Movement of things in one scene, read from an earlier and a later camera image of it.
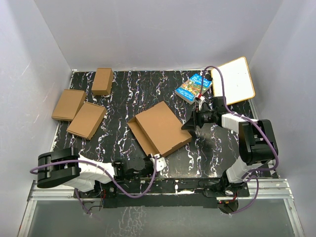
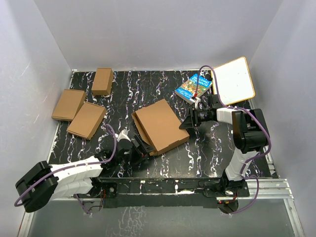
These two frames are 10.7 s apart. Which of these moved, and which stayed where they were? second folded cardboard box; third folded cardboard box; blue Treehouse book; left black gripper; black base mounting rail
Moved: left black gripper
Stayed: black base mounting rail; third folded cardboard box; blue Treehouse book; second folded cardboard box
